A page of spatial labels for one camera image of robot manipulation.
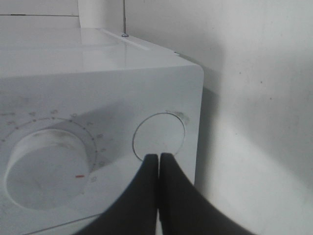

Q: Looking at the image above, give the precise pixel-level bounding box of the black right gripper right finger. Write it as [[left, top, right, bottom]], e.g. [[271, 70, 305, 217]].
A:
[[159, 153, 252, 235]]

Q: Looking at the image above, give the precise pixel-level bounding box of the white microwave oven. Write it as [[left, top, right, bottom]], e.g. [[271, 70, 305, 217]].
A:
[[0, 28, 204, 235]]

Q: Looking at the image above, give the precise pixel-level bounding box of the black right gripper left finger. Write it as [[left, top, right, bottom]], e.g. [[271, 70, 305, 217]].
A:
[[77, 154, 158, 235]]

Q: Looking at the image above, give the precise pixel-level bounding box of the white round door button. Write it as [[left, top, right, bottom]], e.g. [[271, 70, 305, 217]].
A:
[[132, 112, 186, 161]]

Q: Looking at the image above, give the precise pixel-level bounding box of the white microwave knob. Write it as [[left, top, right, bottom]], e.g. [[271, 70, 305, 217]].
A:
[[4, 129, 92, 210]]

